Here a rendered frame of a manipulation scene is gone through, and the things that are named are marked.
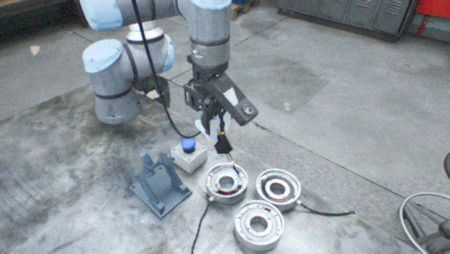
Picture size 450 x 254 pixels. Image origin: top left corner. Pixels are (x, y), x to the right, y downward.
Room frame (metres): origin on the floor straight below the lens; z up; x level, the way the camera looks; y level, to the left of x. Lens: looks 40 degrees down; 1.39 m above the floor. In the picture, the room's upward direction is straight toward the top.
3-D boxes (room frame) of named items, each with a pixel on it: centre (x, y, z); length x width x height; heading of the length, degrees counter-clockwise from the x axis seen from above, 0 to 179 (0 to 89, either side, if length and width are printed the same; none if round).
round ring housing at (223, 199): (0.45, -0.01, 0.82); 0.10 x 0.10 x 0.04
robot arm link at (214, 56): (0.51, 0.03, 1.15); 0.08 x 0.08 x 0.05
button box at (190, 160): (0.55, 0.10, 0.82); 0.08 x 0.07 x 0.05; 50
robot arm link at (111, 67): (0.79, 0.35, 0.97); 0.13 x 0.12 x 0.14; 122
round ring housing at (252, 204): (0.33, -0.08, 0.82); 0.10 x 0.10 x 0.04
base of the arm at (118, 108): (0.78, 0.36, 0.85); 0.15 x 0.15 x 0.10
